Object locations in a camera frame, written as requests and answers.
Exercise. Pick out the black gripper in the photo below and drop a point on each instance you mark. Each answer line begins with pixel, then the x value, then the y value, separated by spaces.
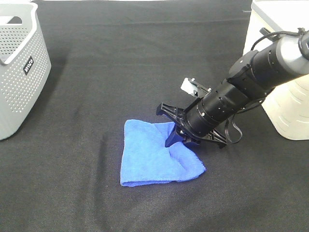
pixel 191 125

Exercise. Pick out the blue microfiber towel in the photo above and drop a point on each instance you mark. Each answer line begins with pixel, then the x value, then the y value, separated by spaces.
pixel 146 160

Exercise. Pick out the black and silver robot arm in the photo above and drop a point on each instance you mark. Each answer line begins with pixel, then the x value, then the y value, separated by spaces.
pixel 250 80

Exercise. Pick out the cream plastic basket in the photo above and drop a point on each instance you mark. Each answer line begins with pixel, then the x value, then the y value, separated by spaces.
pixel 287 106

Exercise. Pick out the grey perforated plastic basket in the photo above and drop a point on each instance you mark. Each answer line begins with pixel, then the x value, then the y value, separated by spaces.
pixel 24 64

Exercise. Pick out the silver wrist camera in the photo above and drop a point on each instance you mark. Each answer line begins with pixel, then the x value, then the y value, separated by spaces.
pixel 193 88

